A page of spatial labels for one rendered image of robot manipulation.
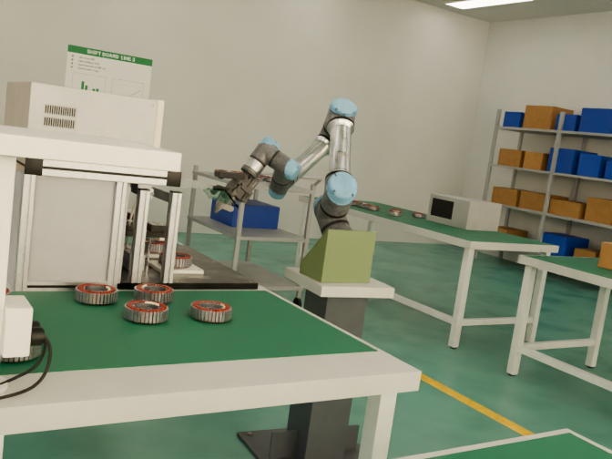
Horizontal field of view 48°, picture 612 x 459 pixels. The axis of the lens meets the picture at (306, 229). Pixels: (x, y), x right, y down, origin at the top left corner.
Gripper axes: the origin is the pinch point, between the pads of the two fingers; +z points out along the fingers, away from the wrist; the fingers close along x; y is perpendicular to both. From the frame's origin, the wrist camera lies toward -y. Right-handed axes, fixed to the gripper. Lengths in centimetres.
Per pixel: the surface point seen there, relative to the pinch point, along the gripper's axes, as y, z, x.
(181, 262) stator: -11.2, 25.3, -28.7
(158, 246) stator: -11.4, 24.6, -4.5
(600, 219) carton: 495, -308, 238
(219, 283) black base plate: -2.9, 24.2, -43.0
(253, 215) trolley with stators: 129, -47, 219
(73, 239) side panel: -49, 39, -44
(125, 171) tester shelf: -50, 15, -45
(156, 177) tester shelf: -42, 11, -45
